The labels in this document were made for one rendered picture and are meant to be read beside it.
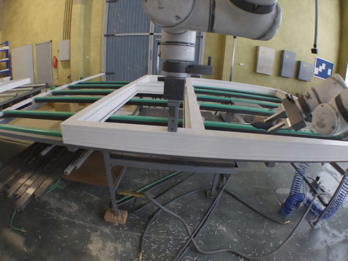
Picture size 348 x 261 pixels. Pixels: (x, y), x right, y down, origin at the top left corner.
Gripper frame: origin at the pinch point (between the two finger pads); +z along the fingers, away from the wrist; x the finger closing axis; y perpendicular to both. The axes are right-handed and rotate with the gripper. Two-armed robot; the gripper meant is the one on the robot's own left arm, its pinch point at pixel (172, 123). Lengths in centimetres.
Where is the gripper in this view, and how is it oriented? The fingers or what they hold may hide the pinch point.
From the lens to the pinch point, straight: 50.6
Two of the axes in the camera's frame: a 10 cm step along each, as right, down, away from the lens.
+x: -0.5, 3.9, -9.2
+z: -0.6, 9.2, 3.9
